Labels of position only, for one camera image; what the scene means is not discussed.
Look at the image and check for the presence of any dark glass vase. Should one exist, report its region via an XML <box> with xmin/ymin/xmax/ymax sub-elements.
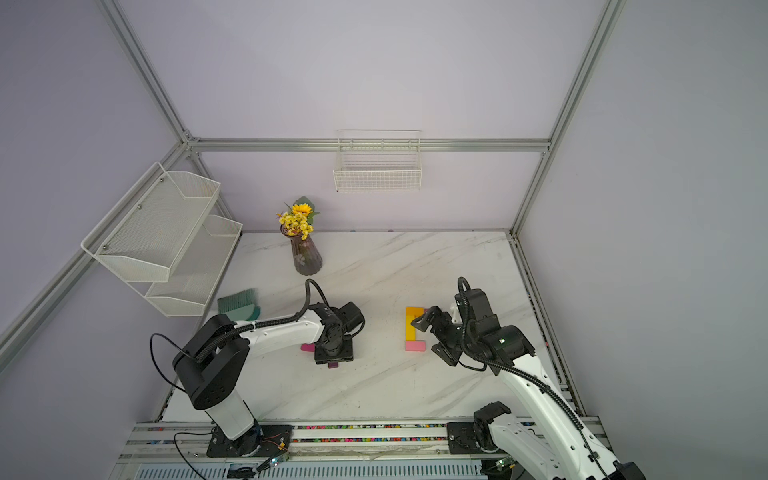
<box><xmin>290</xmin><ymin>235</ymin><xmax>323</xmax><ymax>276</ymax></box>

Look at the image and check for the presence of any yellow flower bouquet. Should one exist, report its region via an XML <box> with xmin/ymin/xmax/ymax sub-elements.
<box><xmin>277</xmin><ymin>196</ymin><xmax>320</xmax><ymax>241</ymax></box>

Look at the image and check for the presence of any yellow block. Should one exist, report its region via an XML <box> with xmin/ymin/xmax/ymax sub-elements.
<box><xmin>405</xmin><ymin>317</ymin><xmax>417</xmax><ymax>342</ymax></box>

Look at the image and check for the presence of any orange block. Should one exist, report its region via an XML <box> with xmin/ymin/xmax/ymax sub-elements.
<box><xmin>405</xmin><ymin>307</ymin><xmax>425</xmax><ymax>322</ymax></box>

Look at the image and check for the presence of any pink block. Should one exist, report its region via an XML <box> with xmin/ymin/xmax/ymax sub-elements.
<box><xmin>405</xmin><ymin>340</ymin><xmax>426</xmax><ymax>352</ymax></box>

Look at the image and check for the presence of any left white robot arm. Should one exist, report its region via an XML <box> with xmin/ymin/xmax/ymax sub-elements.
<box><xmin>170</xmin><ymin>279</ymin><xmax>366</xmax><ymax>442</ymax></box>

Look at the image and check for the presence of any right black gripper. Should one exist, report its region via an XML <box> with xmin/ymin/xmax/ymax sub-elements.
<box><xmin>414</xmin><ymin>306</ymin><xmax>479</xmax><ymax>364</ymax></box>

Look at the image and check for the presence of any aluminium frame back bar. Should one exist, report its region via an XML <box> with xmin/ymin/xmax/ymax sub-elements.
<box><xmin>188</xmin><ymin>138</ymin><xmax>551</xmax><ymax>153</ymax></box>

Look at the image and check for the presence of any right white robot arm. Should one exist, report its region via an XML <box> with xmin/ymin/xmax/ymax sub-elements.
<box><xmin>410</xmin><ymin>278</ymin><xmax>644</xmax><ymax>479</ymax></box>

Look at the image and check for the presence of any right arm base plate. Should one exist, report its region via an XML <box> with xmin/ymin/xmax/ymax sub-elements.
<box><xmin>446</xmin><ymin>421</ymin><xmax>525</xmax><ymax>455</ymax></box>

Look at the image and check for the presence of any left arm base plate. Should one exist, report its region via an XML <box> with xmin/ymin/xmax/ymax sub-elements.
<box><xmin>206</xmin><ymin>424</ymin><xmax>294</xmax><ymax>458</ymax></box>

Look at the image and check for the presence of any white wire wall basket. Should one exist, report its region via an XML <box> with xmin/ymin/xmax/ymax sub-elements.
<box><xmin>333</xmin><ymin>129</ymin><xmax>423</xmax><ymax>193</ymax></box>

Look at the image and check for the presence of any white two-tier mesh shelf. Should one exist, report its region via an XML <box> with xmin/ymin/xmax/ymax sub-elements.
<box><xmin>81</xmin><ymin>163</ymin><xmax>242</xmax><ymax>317</ymax></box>

